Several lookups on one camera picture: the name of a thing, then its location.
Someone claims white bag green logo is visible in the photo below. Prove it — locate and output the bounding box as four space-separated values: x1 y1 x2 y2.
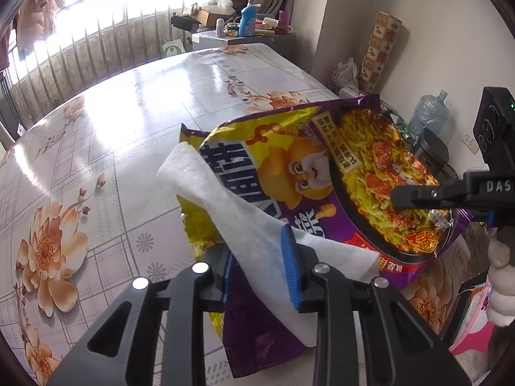
163 35 186 59

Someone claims metal window railing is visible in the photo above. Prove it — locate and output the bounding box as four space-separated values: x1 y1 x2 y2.
0 0 226 129

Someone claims white plastic bag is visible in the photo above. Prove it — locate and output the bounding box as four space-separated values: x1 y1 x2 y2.
331 57 359 91

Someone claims pink fabric item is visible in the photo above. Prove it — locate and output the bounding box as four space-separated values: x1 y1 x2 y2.
448 281 496 355

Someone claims open cardboard box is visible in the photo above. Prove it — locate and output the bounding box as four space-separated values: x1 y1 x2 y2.
193 6 227 27

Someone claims white paper towel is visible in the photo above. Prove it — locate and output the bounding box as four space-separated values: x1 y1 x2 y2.
157 142 381 348

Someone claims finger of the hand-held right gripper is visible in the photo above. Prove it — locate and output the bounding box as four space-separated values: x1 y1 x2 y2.
391 176 470 210

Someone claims floral plastic tablecloth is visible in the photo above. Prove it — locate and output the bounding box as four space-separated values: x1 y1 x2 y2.
0 42 475 386

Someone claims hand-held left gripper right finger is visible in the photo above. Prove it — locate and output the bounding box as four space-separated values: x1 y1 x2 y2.
280 224 471 386

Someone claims person's right hand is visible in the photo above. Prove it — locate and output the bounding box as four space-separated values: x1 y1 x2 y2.
487 236 515 327

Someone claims blue detergent bottle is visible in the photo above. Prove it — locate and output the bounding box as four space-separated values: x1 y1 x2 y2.
239 4 258 37

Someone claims black rice cooker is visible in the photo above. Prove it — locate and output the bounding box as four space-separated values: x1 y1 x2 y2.
412 128 450 174

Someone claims grey cabinet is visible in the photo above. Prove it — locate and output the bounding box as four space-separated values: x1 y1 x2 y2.
189 30 297 54

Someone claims brown hanging garment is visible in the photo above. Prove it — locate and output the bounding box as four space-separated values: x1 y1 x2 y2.
0 24 19 74

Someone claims cream puffy jacket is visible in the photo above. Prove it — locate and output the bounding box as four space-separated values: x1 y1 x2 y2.
17 0 65 54

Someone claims purple yellow snack bag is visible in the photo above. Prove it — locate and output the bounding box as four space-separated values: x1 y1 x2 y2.
177 94 474 371

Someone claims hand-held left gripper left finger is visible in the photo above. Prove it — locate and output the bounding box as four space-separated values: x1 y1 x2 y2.
47 245 238 386

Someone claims large clear water jug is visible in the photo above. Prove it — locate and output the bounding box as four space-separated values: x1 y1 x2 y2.
408 89 448 139

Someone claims tall patterned box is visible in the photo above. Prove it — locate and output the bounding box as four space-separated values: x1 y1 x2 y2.
359 11 403 93

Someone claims pile of crumpled packaging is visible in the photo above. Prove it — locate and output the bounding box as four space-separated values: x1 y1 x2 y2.
378 100 415 142

